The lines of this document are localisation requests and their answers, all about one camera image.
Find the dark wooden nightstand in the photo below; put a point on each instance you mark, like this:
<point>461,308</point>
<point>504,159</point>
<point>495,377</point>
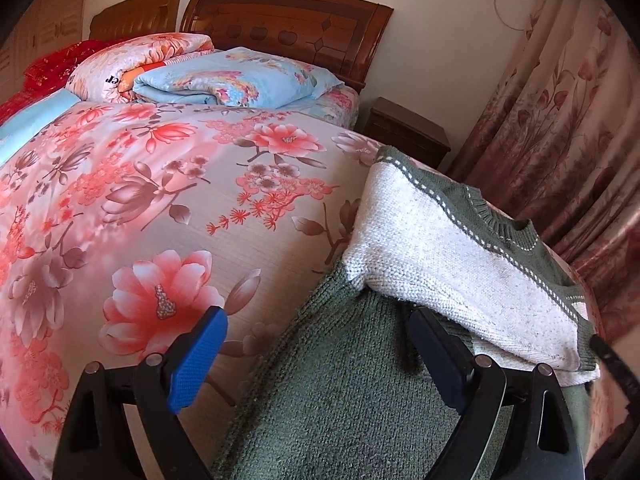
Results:
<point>407,127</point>

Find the folded light blue floral quilt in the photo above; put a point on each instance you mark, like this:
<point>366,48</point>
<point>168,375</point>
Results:
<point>225,77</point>

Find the green and white knit sweater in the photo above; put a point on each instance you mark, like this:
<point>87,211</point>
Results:
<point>400,340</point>

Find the beige panelled wardrobe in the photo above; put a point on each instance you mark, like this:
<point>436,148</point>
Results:
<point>45,20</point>

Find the plain wooden headboard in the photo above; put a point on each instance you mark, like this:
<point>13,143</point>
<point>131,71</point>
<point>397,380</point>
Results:
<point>135,12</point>

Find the red patterned blanket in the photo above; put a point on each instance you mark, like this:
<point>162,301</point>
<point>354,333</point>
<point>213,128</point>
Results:
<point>45,67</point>

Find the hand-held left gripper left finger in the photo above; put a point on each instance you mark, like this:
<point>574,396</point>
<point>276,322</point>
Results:
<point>192,360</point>

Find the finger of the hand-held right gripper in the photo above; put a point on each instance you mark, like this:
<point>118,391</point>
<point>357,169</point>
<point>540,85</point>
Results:
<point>615,362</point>

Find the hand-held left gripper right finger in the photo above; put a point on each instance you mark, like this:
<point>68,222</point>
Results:
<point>440,362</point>

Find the pink floral curtain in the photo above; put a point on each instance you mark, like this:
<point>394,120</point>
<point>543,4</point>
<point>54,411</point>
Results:
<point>565,125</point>

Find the folded pink floral quilt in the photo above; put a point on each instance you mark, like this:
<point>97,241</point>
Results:
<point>125,62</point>

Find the plain light blue cloth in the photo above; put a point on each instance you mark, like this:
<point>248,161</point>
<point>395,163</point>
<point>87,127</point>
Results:
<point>30,120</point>

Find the pink floral bed sheet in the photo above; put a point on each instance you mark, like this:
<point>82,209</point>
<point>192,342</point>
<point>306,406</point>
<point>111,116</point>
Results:
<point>150,200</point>

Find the carved wooden headboard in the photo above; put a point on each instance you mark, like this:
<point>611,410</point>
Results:
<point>295,20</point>

